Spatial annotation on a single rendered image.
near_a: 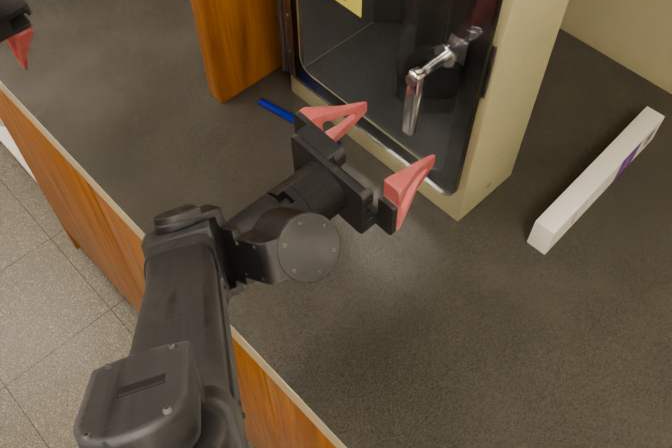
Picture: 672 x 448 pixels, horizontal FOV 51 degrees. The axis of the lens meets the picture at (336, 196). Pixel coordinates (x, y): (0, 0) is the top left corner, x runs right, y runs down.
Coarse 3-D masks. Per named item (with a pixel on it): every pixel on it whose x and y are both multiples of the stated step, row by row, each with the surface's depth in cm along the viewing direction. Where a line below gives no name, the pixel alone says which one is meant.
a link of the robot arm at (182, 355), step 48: (144, 240) 60; (192, 240) 56; (192, 288) 46; (144, 336) 40; (192, 336) 38; (96, 384) 27; (144, 384) 26; (192, 384) 26; (96, 432) 23; (144, 432) 22; (192, 432) 24; (240, 432) 30
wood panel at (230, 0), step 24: (192, 0) 90; (216, 0) 89; (240, 0) 92; (264, 0) 96; (216, 24) 92; (240, 24) 95; (264, 24) 98; (216, 48) 94; (240, 48) 98; (264, 48) 102; (216, 72) 97; (240, 72) 101; (264, 72) 105; (216, 96) 102
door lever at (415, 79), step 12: (444, 48) 70; (432, 60) 70; (444, 60) 70; (408, 72) 69; (420, 72) 69; (432, 72) 70; (408, 84) 69; (420, 84) 69; (408, 96) 71; (420, 96) 71; (408, 108) 72; (420, 108) 73; (408, 120) 74; (408, 132) 75
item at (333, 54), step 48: (384, 0) 73; (432, 0) 68; (480, 0) 63; (336, 48) 86; (384, 48) 78; (432, 48) 72; (480, 48) 67; (336, 96) 93; (384, 96) 84; (432, 96) 77; (384, 144) 90; (432, 144) 82
